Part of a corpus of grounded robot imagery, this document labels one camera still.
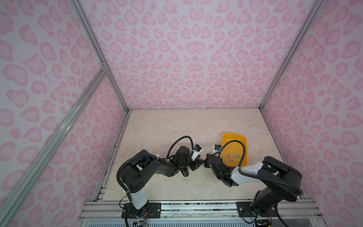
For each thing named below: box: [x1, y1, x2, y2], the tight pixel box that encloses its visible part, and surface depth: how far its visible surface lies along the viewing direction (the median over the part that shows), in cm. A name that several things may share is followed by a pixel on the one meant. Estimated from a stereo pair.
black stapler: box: [179, 166, 190, 177], surface depth 86 cm
